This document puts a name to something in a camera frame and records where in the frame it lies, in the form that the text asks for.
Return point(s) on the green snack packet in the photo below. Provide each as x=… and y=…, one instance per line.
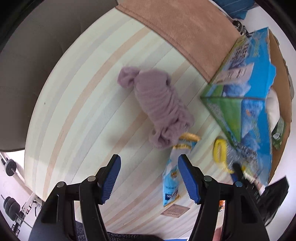
x=277, y=133

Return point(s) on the white plastic bag pack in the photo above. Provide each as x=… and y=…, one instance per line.
x=272, y=109

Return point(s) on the blue ice cream cone wrapper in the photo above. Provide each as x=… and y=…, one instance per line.
x=171, y=174

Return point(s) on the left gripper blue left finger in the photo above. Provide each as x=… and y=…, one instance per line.
x=56, y=220

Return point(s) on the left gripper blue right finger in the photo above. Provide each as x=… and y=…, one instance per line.
x=242, y=220

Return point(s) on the cardboard milk box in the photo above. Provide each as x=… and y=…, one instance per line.
x=237, y=99

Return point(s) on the orange cartoon snack packet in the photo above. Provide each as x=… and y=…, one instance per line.
x=222, y=204

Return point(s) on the purple knitted cloth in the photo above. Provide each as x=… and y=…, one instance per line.
x=159, y=100

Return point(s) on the brown label tag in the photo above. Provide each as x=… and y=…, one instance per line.
x=175, y=211

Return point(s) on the grey chair at table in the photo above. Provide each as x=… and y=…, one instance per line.
x=34, y=36

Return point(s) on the black exercise equipment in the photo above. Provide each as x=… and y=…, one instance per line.
x=12, y=208

